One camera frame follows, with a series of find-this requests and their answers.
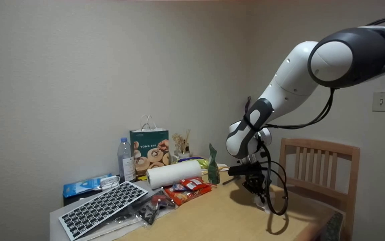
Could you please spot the white wall switch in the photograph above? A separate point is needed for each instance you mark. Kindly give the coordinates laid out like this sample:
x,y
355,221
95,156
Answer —
x,y
381,102

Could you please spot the orange-red snack packet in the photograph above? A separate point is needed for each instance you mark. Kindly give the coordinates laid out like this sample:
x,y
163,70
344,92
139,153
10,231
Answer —
x,y
186,196

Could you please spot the white keyboard black keys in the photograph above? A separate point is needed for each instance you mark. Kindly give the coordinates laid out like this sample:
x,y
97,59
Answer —
x,y
101,208

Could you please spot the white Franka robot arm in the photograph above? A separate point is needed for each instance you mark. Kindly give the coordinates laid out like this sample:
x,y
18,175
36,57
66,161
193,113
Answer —
x,y
290,89

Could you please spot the red snack packet white label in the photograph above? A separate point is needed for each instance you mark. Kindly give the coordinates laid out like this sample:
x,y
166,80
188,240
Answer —
x,y
192,183

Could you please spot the blue tissue pack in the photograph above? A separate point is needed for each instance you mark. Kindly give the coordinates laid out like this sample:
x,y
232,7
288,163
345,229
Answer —
x,y
86,185

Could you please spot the clear plastic water bottle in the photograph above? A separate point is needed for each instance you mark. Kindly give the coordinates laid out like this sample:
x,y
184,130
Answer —
x,y
126,161

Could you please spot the yellow-green packet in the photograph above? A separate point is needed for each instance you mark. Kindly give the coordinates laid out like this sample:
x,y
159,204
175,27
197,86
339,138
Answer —
x,y
204,164

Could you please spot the wooden slat-back chair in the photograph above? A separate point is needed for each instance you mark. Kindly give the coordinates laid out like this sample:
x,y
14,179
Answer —
x,y
320,149

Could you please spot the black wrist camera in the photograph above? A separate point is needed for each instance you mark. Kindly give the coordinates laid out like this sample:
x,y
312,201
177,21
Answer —
x,y
241,171

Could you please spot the white paper towel roll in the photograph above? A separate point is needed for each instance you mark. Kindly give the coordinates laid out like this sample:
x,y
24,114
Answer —
x,y
174,175

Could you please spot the dark patterned chair cushion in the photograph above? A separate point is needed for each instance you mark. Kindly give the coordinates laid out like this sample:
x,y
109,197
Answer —
x,y
333,228

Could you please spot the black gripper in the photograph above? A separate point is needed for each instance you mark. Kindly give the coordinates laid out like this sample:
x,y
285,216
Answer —
x,y
254,183

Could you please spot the green donut print paper bag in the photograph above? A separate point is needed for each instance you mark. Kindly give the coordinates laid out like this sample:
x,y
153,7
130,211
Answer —
x,y
150,138

